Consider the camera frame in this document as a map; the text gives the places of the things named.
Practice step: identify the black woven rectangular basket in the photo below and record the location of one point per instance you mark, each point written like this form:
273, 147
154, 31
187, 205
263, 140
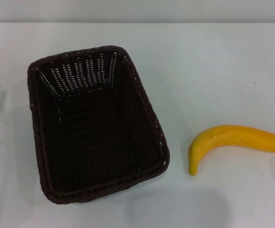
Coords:
97, 133

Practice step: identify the yellow banana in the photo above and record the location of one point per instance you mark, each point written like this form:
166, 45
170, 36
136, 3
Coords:
225, 138

